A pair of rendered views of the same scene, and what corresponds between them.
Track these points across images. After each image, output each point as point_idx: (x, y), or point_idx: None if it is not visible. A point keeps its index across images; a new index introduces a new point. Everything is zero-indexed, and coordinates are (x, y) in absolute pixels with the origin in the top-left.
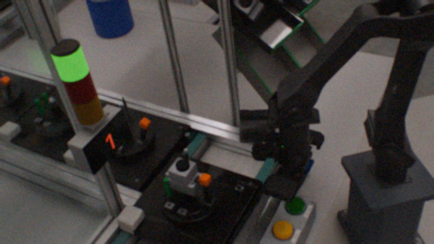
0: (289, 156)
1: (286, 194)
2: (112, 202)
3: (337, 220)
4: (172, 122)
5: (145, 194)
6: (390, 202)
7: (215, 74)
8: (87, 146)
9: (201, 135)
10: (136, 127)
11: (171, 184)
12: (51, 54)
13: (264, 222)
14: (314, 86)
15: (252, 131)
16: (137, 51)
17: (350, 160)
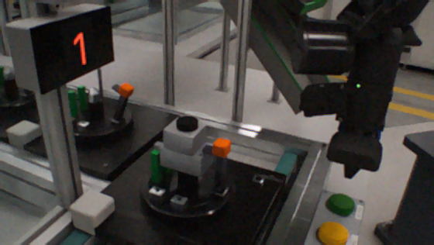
0: (367, 103)
1: (373, 154)
2: (66, 179)
3: (375, 236)
4: (156, 111)
5: (117, 182)
6: None
7: (198, 92)
8: (39, 26)
9: None
10: (110, 108)
11: (164, 157)
12: None
13: (301, 226)
14: None
15: (324, 46)
16: (113, 70)
17: (417, 138)
